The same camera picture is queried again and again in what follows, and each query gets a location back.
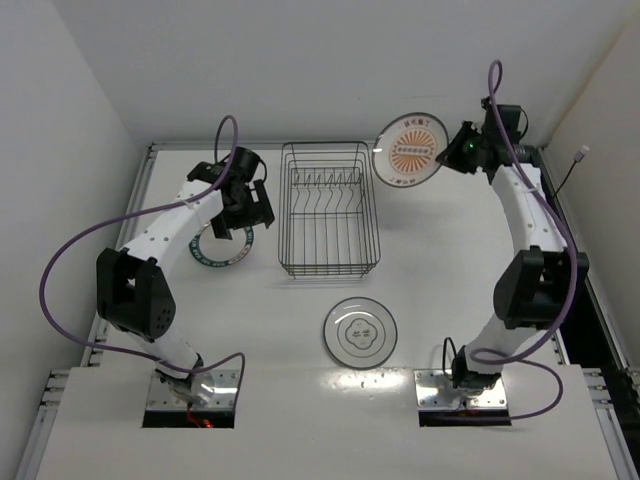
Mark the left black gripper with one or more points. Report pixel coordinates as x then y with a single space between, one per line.
245 211

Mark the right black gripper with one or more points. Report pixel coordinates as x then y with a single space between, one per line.
461 150

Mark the orange sunburst pattern plate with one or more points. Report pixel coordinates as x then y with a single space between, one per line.
405 153

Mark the grey rimmed white plate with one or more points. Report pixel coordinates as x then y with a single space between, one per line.
360 333

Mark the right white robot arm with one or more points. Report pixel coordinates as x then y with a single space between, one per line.
535 293

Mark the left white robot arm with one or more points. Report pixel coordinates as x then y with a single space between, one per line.
133 292

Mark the blue rimmed plate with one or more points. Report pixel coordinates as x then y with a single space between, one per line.
213 252

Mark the black wire dish rack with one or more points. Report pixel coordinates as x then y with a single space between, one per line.
328 225

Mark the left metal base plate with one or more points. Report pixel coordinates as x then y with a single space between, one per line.
215 390

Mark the metal base plate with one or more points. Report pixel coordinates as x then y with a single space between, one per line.
215 390
435 393

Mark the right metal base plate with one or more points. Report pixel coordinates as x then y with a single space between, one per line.
435 393

